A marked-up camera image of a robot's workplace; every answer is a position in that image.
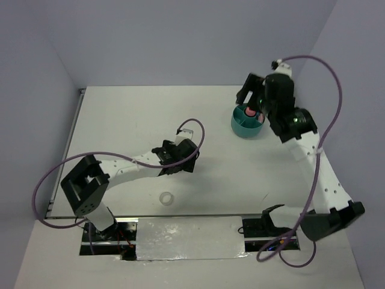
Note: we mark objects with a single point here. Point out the silver taped panel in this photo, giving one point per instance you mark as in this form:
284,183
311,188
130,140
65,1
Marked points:
189,238

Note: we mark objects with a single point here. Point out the pink capped crayon tube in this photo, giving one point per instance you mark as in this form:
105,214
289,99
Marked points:
249,112

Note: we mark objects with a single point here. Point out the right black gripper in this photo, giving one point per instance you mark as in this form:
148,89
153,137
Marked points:
253,82

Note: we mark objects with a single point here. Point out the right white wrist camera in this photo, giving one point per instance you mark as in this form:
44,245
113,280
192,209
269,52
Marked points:
279,66

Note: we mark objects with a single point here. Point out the pink correction tape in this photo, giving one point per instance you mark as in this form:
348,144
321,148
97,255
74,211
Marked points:
261,118

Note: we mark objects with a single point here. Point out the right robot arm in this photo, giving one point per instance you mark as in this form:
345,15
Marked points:
331,208

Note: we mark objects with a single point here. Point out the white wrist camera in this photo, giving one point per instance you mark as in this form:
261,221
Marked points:
183,134
279,66

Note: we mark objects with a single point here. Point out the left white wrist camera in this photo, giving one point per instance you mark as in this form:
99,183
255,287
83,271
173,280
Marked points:
183,134

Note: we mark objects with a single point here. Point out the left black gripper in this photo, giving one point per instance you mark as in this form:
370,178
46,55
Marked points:
187,167

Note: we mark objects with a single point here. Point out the teal round divided organizer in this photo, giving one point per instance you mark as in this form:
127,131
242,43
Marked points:
244,126

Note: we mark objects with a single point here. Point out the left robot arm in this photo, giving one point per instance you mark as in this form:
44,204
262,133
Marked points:
86,184

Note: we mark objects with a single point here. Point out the clear tape roll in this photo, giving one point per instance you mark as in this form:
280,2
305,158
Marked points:
166,198

